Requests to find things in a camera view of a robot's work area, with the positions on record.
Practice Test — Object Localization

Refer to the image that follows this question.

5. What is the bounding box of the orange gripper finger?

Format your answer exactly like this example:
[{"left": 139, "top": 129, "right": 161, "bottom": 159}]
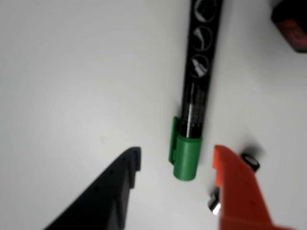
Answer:
[{"left": 212, "top": 144, "right": 307, "bottom": 230}]

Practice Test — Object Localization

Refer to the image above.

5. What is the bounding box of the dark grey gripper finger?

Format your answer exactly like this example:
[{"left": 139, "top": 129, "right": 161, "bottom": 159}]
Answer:
[{"left": 44, "top": 146, "right": 142, "bottom": 230}]

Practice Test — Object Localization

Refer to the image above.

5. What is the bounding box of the green marker with black barrel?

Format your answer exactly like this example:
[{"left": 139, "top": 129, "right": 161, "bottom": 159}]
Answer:
[{"left": 167, "top": 0, "right": 224, "bottom": 182}]

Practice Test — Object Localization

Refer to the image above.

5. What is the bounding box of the black plastic ring clip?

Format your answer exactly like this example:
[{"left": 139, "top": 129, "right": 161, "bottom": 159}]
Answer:
[{"left": 271, "top": 0, "right": 307, "bottom": 54}]

